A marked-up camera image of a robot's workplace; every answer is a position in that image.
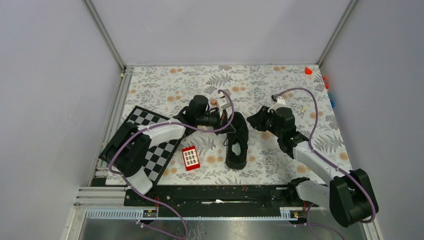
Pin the small wooden cube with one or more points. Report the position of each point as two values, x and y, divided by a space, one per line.
213 102

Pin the black sneaker shoe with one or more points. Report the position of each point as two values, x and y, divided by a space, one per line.
237 143

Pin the orange red toy piece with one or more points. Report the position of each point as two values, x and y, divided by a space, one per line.
326 84

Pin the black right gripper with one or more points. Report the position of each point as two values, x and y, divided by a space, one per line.
257 119

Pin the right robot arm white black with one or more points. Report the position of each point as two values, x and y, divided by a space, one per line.
348 195

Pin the floral patterned table mat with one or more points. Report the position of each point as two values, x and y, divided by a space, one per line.
165 90

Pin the red toy calculator block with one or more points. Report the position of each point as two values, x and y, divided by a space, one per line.
190 158

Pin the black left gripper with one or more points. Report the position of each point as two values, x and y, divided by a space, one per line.
223 120

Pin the grey slotted cable duct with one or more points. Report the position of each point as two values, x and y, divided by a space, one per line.
150 214

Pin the red triangular block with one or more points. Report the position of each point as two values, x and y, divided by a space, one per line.
308 71

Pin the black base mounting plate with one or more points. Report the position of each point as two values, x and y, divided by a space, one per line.
194 198

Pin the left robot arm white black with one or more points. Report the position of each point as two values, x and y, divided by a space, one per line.
189 120

